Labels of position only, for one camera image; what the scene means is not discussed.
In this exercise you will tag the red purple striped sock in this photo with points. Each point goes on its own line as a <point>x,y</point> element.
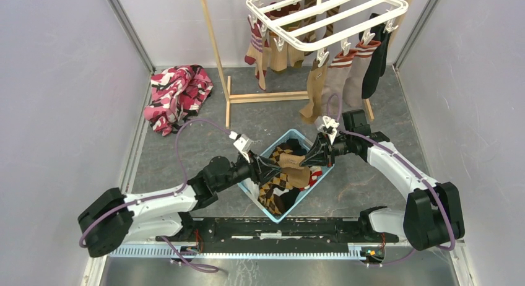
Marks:
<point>258,51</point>

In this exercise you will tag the white cloth in basket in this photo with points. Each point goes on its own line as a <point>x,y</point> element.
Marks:
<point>252,188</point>

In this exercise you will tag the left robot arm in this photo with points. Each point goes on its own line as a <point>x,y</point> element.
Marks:
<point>115,218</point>

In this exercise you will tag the pink camouflage cloth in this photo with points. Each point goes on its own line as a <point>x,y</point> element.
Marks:
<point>177,94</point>

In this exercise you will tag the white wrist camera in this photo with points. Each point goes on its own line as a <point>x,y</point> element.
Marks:
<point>242,143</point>
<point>327,125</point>

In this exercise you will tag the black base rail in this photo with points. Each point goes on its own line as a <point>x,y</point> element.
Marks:
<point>254,235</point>

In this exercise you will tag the brown yellow checked sock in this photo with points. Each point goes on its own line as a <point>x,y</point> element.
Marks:
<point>276,195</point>

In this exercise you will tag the tan ribbed sock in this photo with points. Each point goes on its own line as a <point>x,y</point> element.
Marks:
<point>314,87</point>
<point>298,176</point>

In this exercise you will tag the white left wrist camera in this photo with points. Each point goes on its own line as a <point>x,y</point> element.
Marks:
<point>242,143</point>

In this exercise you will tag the beige pink sock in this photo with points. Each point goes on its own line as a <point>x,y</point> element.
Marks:
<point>352,91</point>

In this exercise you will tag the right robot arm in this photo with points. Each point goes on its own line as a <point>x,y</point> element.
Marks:
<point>432,216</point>

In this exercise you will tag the red santa sock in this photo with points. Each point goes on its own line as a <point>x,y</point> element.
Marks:
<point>315,173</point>

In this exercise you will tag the light blue laundry basket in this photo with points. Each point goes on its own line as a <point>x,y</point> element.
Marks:
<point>295,143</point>

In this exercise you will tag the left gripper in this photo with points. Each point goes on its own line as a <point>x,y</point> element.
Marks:
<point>259,168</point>

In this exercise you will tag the black sock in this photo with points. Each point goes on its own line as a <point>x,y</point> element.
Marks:
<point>377,64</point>

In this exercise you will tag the light blue cable tray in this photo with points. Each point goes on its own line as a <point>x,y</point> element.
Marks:
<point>164,251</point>

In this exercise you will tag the brown striped sock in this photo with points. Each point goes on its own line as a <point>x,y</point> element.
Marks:
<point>311,36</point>

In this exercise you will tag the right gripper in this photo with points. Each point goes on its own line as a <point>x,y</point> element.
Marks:
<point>317,156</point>

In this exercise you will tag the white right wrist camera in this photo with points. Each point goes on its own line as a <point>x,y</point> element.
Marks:
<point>327,125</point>

